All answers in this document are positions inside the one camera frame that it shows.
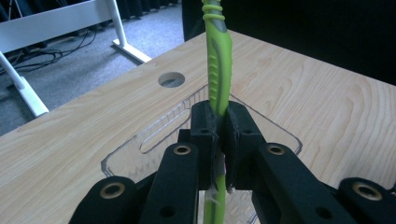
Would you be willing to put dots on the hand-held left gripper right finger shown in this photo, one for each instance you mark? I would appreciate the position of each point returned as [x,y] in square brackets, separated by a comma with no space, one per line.
[241,140]

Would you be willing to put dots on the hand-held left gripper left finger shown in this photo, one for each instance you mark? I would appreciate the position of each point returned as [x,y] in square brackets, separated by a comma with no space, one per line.
[205,140]

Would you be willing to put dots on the clear plastic container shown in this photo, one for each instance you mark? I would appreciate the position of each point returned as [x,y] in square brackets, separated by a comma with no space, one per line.
[162,137]

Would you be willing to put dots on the green toothbrush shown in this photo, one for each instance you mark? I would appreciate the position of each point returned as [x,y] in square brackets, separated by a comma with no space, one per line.
[221,62]

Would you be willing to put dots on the black curtain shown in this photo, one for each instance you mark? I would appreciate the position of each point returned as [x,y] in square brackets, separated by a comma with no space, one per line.
[311,31]

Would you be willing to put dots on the white desk frame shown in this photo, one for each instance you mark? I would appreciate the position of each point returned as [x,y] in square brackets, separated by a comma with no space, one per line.
[56,21]

